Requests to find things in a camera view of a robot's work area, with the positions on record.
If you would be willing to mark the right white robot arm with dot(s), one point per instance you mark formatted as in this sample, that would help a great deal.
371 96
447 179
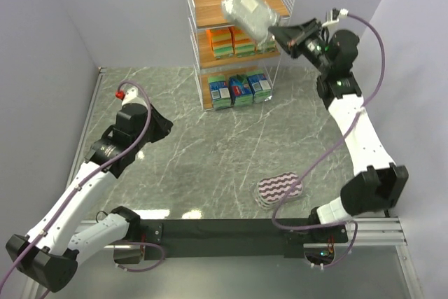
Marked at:
378 181

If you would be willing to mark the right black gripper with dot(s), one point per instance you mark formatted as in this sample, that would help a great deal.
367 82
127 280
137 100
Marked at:
296 43

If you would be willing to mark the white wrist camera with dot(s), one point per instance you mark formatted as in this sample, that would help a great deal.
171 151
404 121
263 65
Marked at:
334 16
130 96

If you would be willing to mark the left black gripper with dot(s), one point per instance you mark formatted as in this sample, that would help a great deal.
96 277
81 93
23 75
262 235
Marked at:
159 125

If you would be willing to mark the purple wavy sponge pack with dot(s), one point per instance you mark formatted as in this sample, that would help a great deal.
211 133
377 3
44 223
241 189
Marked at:
268 192

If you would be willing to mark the silver mesh scrubber pack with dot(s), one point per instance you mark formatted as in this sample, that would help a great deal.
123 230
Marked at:
253 17

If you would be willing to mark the orange sponge pack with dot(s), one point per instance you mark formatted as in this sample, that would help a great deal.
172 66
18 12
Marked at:
220 41
267 46
242 44

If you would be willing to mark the aluminium frame rail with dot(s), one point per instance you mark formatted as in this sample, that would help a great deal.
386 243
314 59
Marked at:
207 168

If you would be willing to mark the white wire wooden shelf rack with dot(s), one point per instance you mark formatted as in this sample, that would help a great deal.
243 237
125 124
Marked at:
236 62

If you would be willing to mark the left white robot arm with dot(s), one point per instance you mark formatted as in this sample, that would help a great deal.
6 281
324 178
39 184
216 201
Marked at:
52 250

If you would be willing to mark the black front base bar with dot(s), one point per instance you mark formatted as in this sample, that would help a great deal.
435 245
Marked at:
187 238

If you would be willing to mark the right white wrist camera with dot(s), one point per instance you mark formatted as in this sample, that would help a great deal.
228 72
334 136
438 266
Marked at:
334 16

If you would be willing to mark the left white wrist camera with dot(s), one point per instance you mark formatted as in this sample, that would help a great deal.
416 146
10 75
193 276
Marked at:
130 96

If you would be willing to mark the blue green sponge pack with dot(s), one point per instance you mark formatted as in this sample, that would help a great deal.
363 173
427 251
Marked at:
259 85
240 91

